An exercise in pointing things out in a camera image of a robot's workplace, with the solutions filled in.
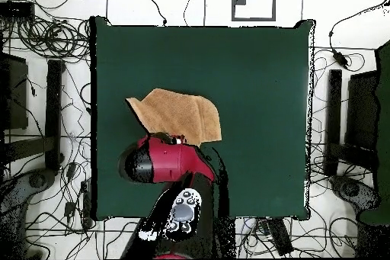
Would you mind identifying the tan terry towel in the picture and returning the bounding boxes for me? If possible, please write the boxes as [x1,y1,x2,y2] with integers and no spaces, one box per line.
[125,88,222,148]

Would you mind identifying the dark wheeled stand base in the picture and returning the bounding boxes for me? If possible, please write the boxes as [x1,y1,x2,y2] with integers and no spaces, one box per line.
[0,169,57,221]
[328,174,382,221]

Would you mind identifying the grey rectangular frame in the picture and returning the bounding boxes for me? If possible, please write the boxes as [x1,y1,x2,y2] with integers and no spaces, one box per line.
[231,0,277,22]

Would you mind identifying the coiled black cables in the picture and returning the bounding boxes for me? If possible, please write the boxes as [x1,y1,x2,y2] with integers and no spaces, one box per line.
[16,17,91,59]

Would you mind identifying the black power strip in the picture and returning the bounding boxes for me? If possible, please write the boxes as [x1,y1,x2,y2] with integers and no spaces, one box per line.
[258,217,295,256]

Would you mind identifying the black equipment box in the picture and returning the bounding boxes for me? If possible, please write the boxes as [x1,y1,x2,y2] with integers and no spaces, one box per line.
[0,52,29,131]
[345,69,380,151]

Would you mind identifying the black power adapter with cable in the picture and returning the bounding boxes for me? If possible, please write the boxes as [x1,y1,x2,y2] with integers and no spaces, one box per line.
[328,0,390,70]

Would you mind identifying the flat black switch box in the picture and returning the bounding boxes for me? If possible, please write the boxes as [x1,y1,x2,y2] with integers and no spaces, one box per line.
[0,0,36,21]

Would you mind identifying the dark green table cloth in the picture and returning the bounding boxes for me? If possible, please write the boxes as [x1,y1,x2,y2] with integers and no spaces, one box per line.
[90,15,316,221]

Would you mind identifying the green cloth beside table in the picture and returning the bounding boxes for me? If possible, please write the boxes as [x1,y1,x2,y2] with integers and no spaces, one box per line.
[358,39,390,226]

